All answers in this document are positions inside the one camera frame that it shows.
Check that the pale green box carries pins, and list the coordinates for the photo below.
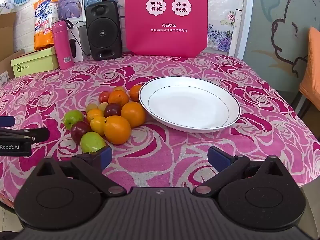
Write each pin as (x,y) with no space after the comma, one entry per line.
(35,62)

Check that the frosted door with cartoon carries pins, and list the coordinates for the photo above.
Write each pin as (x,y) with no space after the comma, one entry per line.
(275,55)

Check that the black speaker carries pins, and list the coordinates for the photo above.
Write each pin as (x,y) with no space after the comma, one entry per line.
(103,30)

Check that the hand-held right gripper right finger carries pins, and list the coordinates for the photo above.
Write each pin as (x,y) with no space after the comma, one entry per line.
(218,156)

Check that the dark red plum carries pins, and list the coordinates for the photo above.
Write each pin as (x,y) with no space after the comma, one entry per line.
(113,110)
(80,130)

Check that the orange paper cup packet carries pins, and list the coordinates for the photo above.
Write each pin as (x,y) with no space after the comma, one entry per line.
(45,22)

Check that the yellow orange citrus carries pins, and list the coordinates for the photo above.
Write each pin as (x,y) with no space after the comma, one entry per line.
(98,126)

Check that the red tomato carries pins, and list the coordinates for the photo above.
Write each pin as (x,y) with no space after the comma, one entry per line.
(103,96)

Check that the cardboard box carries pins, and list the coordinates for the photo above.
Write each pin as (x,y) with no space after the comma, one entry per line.
(7,30)

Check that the white plate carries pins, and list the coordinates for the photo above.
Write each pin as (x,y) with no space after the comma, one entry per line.
(190,105)

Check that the pink rose tablecloth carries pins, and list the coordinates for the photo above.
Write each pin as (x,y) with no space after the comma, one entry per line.
(175,150)

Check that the green apple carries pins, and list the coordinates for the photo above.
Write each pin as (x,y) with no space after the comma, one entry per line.
(92,142)
(73,118)

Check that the small orange kumquat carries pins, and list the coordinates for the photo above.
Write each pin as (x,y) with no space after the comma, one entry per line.
(118,88)

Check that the orange covered chair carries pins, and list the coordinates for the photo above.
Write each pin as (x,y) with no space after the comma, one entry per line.
(311,67)

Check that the pink thermos bottle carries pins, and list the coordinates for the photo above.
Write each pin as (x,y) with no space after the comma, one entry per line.
(62,45)

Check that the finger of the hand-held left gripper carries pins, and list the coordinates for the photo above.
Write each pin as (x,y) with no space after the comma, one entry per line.
(7,121)
(37,133)

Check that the large orange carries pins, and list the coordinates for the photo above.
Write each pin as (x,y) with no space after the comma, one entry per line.
(117,130)

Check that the purple bedding poster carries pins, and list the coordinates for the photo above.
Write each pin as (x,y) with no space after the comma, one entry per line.
(67,2)

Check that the pink tote bag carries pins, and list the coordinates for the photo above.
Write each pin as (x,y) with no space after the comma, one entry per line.
(165,17)

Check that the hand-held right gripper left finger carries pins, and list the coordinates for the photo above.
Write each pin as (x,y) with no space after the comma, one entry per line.
(105,158)

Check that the floral window film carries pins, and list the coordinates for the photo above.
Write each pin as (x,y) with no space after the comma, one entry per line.
(222,25)

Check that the white appliance box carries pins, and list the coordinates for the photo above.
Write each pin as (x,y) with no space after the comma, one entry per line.
(79,42)

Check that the small yellow orange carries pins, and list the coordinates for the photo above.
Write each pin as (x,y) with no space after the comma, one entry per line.
(94,113)

